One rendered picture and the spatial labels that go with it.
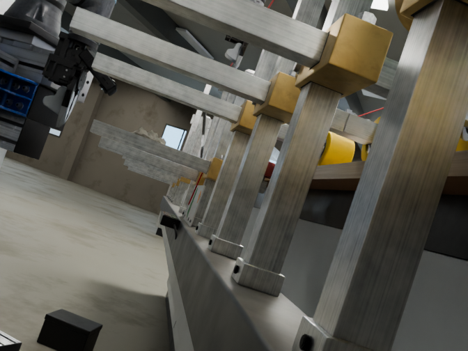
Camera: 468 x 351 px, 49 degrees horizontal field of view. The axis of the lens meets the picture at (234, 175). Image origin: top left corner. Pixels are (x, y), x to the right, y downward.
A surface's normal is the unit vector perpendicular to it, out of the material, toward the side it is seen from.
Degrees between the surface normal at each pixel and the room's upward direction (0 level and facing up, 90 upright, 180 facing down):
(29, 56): 90
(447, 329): 90
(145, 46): 90
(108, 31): 90
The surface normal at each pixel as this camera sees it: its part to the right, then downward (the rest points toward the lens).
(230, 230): 0.15, -0.01
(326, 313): -0.93, -0.33
